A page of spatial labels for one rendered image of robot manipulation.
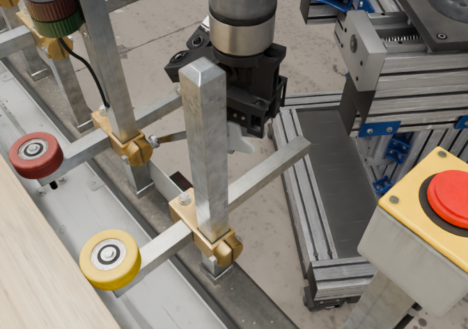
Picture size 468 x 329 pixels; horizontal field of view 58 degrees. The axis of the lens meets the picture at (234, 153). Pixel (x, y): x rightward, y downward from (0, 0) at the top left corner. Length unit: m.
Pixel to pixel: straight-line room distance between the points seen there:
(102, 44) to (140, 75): 1.66
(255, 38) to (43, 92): 0.83
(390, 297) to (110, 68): 0.50
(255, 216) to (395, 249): 1.41
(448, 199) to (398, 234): 0.04
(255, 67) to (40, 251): 0.39
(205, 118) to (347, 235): 1.06
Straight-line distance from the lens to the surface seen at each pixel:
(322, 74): 2.31
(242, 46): 0.48
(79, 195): 1.06
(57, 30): 0.61
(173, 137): 0.76
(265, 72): 0.50
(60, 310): 0.62
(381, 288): 0.39
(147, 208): 0.90
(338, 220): 1.48
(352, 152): 1.67
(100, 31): 0.65
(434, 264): 0.29
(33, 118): 1.28
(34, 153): 0.78
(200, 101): 0.43
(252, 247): 1.63
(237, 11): 0.46
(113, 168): 0.98
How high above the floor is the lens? 1.44
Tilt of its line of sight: 50 degrees down
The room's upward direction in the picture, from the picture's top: straight up
